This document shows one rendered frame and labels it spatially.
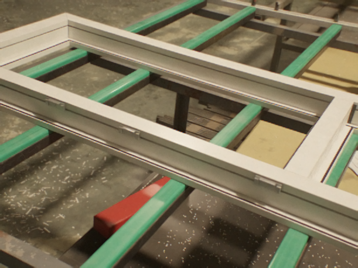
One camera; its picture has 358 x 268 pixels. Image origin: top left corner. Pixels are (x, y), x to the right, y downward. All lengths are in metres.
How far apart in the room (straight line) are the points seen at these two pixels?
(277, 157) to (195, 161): 0.62
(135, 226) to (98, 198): 1.46
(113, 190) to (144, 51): 1.06
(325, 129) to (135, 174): 1.50
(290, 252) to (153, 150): 0.33
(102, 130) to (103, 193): 1.30
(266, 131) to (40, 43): 0.76
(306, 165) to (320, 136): 0.12
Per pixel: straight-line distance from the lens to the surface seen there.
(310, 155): 1.00
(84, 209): 2.25
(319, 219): 0.92
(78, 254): 1.21
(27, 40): 1.47
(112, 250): 0.82
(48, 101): 1.11
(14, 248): 0.90
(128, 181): 2.42
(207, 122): 2.30
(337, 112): 1.19
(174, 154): 0.97
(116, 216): 1.25
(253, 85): 1.32
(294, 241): 0.90
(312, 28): 2.80
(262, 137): 1.63
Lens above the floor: 1.44
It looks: 31 degrees down
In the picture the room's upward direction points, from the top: 6 degrees clockwise
